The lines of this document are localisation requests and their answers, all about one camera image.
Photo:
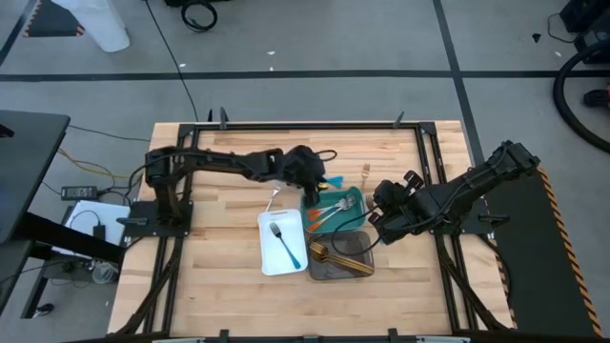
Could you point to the teal plastic bin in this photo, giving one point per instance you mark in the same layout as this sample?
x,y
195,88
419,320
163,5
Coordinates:
x,y
343,221

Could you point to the black power brick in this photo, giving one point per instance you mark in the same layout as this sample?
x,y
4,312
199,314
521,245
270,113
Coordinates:
x,y
78,193

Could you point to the black desk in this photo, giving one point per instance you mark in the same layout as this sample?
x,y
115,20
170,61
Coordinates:
x,y
28,157

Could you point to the black equipment box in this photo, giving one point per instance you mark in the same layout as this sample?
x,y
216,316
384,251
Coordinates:
x,y
591,19

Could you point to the white plastic bin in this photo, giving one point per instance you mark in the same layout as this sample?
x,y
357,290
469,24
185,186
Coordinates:
x,y
276,259

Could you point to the large black hazard-striped mat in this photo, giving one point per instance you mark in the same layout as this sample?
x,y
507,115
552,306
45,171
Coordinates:
x,y
538,262

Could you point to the small black hazard-striped mat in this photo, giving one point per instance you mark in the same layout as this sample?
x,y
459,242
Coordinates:
x,y
50,24

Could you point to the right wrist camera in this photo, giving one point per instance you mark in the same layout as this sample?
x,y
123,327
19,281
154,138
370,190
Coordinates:
x,y
412,180

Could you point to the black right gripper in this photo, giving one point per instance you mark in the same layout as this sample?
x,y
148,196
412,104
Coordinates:
x,y
405,209

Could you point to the small black power adapter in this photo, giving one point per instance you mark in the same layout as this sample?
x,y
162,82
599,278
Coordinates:
x,y
99,232

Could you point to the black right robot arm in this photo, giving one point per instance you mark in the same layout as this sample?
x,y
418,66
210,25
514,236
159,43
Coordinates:
x,y
476,188

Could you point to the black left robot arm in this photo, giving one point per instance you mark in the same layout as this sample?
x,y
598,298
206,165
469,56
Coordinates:
x,y
214,162

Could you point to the black aluminium table frame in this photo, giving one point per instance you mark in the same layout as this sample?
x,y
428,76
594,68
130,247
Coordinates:
x,y
310,126

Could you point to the smoky grey transparent bin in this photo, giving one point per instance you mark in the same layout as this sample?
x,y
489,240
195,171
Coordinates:
x,y
357,245

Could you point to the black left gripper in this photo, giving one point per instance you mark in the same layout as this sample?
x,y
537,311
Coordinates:
x,y
302,167

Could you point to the black and red object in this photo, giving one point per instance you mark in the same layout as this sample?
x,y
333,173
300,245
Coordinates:
x,y
595,97

